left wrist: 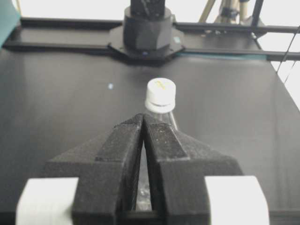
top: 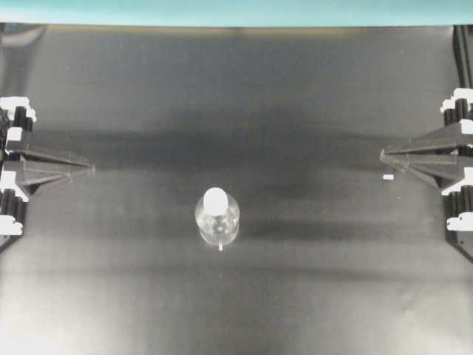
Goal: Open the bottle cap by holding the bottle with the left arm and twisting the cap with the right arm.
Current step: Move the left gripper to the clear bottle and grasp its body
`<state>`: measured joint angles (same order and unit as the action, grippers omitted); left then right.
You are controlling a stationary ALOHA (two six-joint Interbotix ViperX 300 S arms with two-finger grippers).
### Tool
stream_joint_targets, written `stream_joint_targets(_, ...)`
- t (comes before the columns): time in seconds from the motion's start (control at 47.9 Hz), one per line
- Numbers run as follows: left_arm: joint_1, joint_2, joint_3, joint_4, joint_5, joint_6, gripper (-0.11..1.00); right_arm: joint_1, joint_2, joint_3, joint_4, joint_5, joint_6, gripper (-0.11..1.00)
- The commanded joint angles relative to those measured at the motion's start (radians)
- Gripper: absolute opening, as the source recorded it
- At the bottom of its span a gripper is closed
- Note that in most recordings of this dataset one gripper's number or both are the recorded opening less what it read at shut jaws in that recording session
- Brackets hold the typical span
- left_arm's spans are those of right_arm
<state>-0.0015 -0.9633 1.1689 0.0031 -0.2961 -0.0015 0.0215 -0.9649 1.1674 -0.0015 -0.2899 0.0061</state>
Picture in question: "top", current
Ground black cables right rear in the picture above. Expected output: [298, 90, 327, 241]
[452, 24, 473, 89]

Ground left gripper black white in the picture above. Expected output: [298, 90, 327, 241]
[1, 96, 95, 237]

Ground clear plastic bottle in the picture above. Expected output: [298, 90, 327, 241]
[194, 190, 240, 251]

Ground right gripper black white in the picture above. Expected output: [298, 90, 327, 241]
[380, 87, 473, 232]

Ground white bottle cap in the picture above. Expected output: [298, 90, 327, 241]
[203, 187, 228, 217]

